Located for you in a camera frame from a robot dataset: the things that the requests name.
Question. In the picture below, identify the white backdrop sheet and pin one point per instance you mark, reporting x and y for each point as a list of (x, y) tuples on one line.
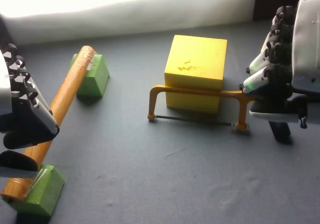
[(125, 16)]

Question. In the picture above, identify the green support block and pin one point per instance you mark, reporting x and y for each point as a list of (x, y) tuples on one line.
[(95, 81), (45, 194)]

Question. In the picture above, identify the round wooden rod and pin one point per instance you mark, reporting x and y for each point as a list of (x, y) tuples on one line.
[(67, 84)]

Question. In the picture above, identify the yellow wooden block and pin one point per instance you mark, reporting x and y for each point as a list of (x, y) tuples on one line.
[(197, 59)]

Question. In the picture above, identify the grey table cloth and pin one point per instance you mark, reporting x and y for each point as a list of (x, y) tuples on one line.
[(150, 171)]

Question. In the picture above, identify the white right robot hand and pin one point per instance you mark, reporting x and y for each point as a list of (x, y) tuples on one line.
[(305, 46)]

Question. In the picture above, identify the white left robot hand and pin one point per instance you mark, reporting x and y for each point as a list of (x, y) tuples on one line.
[(22, 114)]

